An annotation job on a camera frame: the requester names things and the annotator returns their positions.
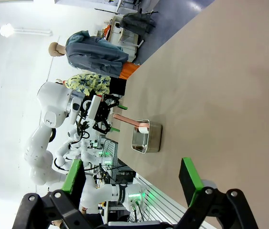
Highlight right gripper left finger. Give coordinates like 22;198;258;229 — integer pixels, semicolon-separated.
12;159;102;229

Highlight mannequin in floral shirt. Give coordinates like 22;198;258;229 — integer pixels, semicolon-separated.
55;73;127;96

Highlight rectangular metal tin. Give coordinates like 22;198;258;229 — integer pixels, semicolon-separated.
131;120;163;154

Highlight dark grey backpack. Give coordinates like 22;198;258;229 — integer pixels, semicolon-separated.
120;11;156;40

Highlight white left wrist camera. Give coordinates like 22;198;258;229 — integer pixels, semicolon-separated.
88;94;102;120

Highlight orange fabric trousers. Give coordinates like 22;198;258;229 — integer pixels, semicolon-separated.
119;61;140;79

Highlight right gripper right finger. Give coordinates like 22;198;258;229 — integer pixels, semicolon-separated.
172;156;259;229

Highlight white desk with clutter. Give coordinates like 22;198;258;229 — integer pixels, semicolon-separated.
105;15;145;62

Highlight round ceiling lamp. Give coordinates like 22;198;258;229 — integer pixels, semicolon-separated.
0;23;14;38

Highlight aluminium profile rail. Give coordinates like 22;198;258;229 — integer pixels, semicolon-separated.
134;173;209;229

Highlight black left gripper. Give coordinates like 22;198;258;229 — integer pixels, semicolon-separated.
93;94;128;135

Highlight mannequin wearing grey jacket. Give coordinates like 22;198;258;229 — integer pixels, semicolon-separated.
49;30;130;79

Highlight black cable bundle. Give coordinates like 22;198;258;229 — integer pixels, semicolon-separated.
76;118;90;139

